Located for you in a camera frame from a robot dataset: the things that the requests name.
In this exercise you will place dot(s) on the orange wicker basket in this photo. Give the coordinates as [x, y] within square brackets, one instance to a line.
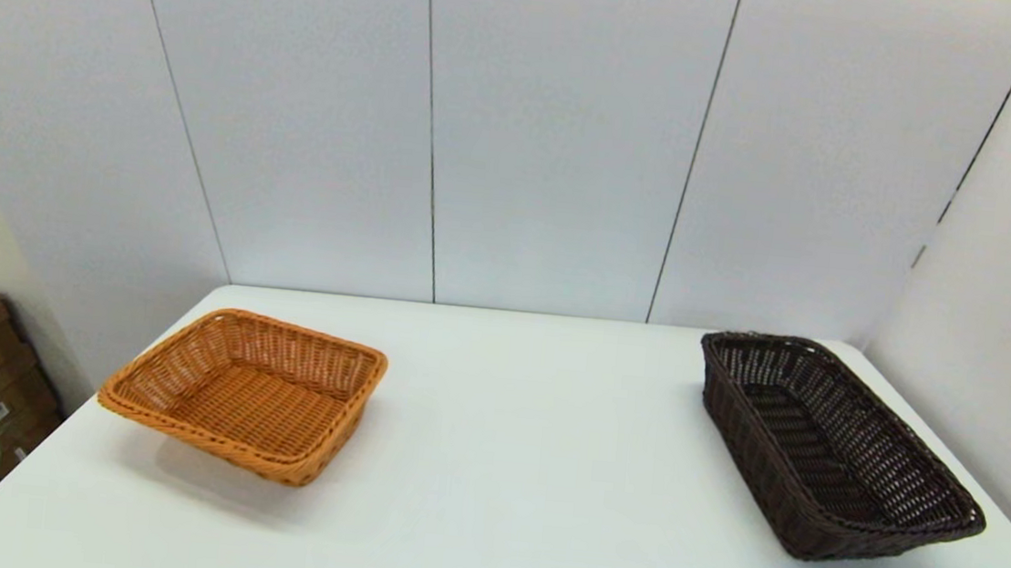
[251, 394]

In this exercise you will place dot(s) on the dark brown wicker basket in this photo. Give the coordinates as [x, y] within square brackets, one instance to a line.
[811, 453]

